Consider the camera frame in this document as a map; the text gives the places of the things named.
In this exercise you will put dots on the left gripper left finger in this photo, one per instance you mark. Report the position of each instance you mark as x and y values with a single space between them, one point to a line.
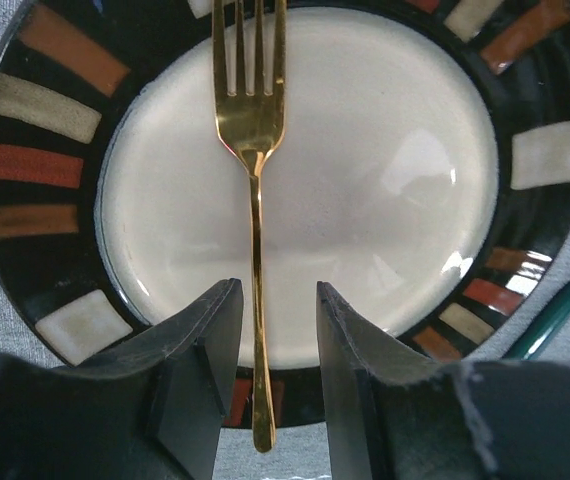
150 408

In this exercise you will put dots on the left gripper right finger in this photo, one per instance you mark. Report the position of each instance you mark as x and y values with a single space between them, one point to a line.
392 413

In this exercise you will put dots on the gold spoon green handle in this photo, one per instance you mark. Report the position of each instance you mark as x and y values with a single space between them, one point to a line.
543 328

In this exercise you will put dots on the dark rimmed dinner plate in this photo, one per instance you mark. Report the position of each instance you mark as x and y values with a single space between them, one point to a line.
424 171

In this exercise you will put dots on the gold fork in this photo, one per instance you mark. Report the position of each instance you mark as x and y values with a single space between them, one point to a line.
251 125

